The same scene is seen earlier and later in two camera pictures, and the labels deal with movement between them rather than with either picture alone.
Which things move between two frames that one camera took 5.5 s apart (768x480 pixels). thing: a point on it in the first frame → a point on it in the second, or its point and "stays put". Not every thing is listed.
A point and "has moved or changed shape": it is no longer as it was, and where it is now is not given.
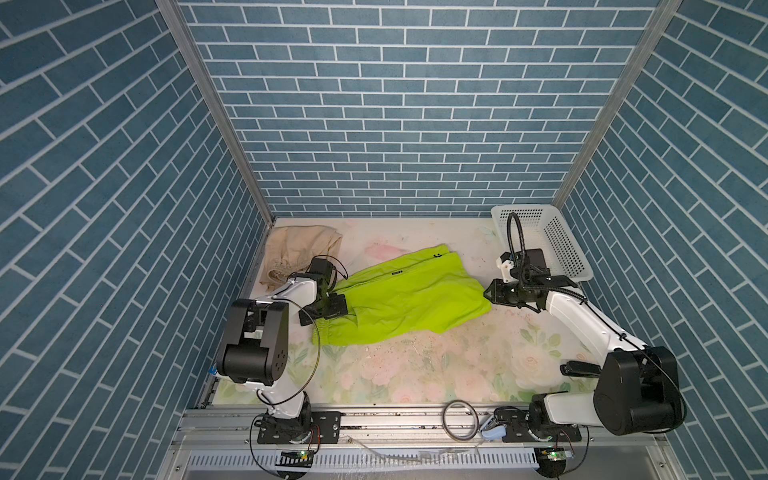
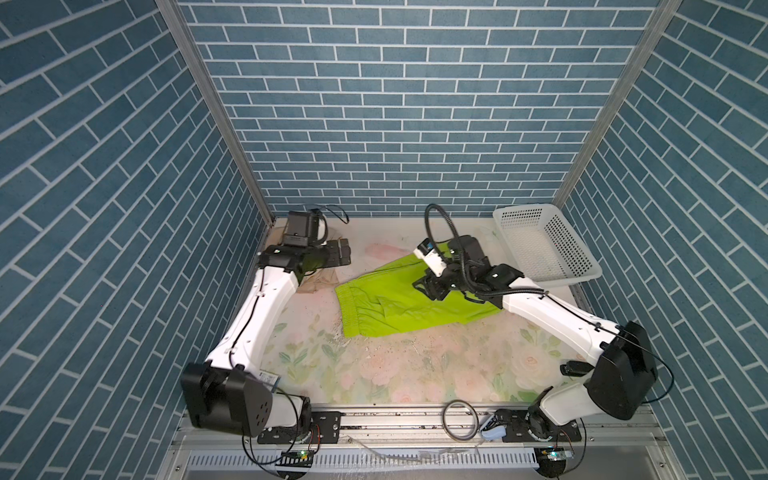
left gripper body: [329, 307] → [327, 255]
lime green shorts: [417, 295] has moved or changed shape
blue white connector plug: [495, 433] stays put
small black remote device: [580, 369] stays put
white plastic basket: [542, 227] stays put
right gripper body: [509, 293] → [450, 280]
